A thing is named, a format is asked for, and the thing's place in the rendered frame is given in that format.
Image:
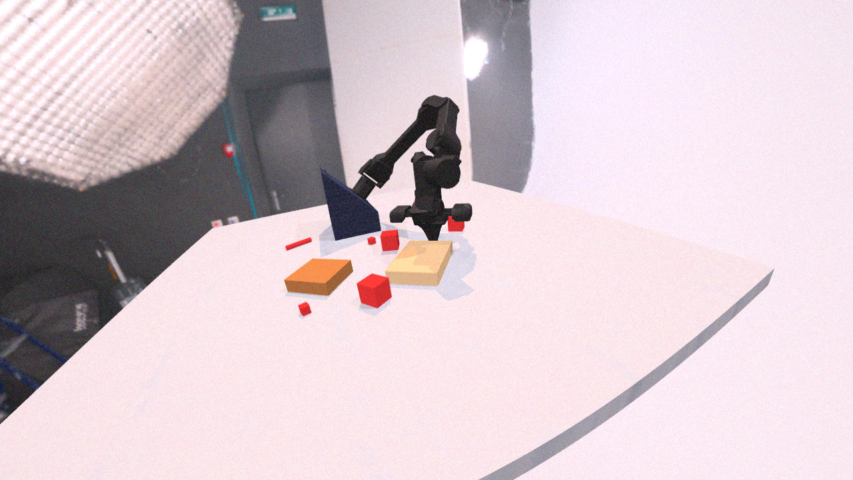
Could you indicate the red bar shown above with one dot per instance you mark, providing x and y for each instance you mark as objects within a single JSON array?
[{"x": 298, "y": 244}]

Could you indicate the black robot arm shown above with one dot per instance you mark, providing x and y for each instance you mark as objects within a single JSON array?
[{"x": 441, "y": 170}]

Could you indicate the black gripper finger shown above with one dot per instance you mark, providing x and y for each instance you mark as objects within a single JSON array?
[
  {"x": 437, "y": 227},
  {"x": 427, "y": 228}
]

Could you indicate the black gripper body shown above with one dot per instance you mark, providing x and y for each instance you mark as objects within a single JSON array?
[{"x": 459, "y": 212}]

